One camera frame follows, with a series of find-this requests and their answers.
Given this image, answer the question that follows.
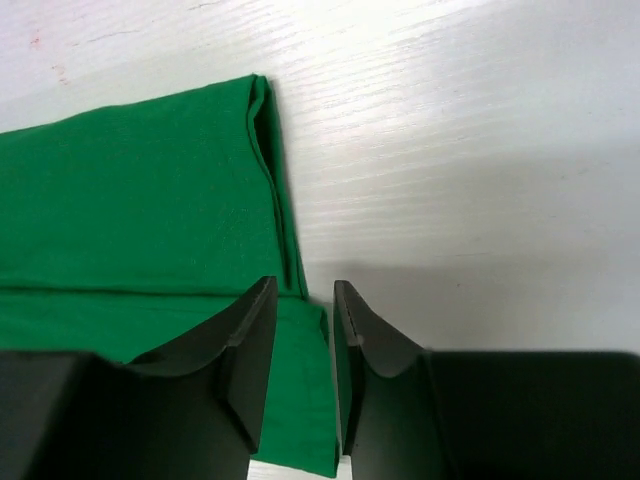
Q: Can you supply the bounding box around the green t shirt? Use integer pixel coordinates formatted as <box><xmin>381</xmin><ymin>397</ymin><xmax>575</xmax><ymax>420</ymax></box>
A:
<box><xmin>1</xmin><ymin>75</ymin><xmax>339</xmax><ymax>478</ymax></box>

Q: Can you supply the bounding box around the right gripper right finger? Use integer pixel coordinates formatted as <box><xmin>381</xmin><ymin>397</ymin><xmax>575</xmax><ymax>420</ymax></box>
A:
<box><xmin>333</xmin><ymin>280</ymin><xmax>639</xmax><ymax>479</ymax></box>

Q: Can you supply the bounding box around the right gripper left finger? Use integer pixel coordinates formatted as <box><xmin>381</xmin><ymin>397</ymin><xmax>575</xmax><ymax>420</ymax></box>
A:
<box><xmin>1</xmin><ymin>277</ymin><xmax>278</xmax><ymax>479</ymax></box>

